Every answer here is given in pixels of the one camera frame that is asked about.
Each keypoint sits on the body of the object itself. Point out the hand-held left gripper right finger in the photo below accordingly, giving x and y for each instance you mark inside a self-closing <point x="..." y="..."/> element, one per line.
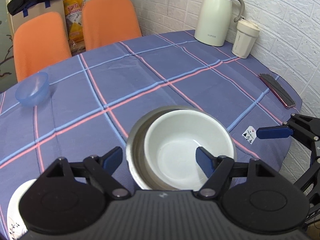
<point x="203" y="162"/>

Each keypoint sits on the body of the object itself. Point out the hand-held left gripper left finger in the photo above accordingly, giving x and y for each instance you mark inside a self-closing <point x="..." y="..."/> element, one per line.
<point x="112" y="159"/>

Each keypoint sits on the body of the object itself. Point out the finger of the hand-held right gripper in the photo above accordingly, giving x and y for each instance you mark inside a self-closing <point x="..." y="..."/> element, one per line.
<point x="273" y="132"/>
<point x="308" y="175"/>

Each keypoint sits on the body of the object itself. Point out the steel plate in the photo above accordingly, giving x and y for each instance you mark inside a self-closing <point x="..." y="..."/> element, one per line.
<point x="136" y="150"/>

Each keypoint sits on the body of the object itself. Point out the white bowl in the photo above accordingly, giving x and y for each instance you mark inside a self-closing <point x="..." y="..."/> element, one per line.
<point x="175" y="140"/>

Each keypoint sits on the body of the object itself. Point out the white plate black floral print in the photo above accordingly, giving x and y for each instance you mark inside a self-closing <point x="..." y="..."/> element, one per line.
<point x="15" y="217"/>

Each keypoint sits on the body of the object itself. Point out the white tablecloth label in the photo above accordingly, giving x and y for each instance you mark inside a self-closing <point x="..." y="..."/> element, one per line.
<point x="249" y="134"/>

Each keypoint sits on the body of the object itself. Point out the black smartphone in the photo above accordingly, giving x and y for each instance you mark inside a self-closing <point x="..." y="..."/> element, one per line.
<point x="277" y="91"/>

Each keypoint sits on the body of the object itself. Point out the blue plaid tablecloth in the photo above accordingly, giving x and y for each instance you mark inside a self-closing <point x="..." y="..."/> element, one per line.
<point x="112" y="80"/>

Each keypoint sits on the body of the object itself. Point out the cream travel cup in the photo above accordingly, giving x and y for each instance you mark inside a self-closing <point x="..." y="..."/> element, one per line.
<point x="243" y="42"/>

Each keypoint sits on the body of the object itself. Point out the blue plastic bowl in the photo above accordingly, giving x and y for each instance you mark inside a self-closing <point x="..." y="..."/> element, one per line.
<point x="31" y="90"/>

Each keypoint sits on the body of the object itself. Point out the cream thermos jug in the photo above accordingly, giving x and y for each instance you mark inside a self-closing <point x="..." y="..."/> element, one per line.
<point x="215" y="15"/>

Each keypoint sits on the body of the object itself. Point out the orange chair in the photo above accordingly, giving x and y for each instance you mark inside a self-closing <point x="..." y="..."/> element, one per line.
<point x="110" y="22"/>
<point x="40" y="45"/>

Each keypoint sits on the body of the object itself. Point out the yellow snack bag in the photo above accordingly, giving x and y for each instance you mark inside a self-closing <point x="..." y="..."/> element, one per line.
<point x="73" y="17"/>

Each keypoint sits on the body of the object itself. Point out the frosted glass door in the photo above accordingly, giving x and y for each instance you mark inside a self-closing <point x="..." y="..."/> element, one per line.
<point x="5" y="55"/>

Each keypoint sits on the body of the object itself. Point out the cardboard box with black cloth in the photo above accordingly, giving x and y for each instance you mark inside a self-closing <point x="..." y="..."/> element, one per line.
<point x="55" y="7"/>

